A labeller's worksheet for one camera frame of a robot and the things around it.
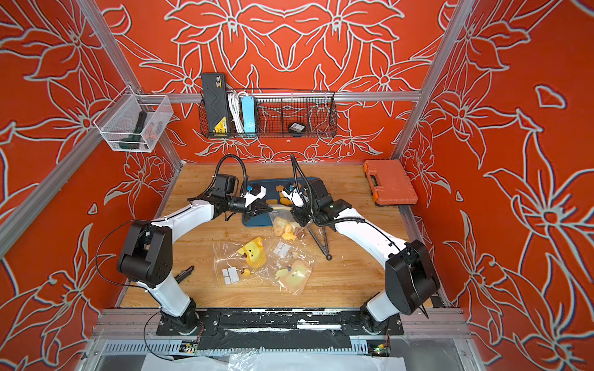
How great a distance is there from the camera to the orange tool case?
1.02 meters

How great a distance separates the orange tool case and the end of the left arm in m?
0.56

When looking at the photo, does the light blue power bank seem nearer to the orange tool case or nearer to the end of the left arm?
the end of the left arm

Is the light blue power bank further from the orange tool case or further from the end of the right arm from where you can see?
the orange tool case

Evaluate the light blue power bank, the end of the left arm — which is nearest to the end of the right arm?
the end of the left arm
